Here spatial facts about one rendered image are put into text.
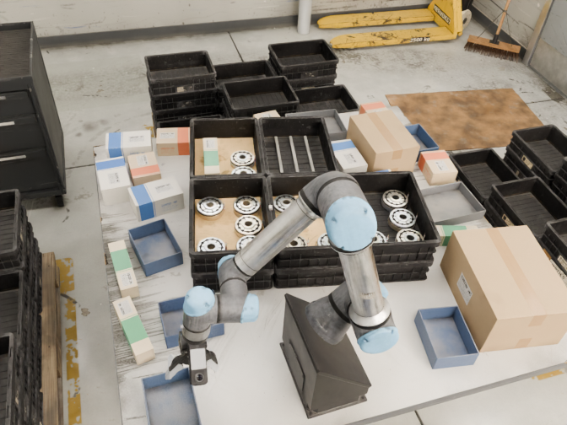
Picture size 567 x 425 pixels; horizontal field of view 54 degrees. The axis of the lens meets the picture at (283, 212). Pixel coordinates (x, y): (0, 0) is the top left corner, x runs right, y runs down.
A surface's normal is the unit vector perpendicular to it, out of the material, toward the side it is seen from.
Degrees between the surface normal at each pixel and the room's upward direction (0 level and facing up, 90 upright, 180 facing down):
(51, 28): 90
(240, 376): 0
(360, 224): 74
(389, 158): 90
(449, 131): 0
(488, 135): 0
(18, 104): 90
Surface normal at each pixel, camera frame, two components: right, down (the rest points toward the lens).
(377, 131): 0.05, -0.72
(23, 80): 0.29, 0.68
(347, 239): 0.14, 0.47
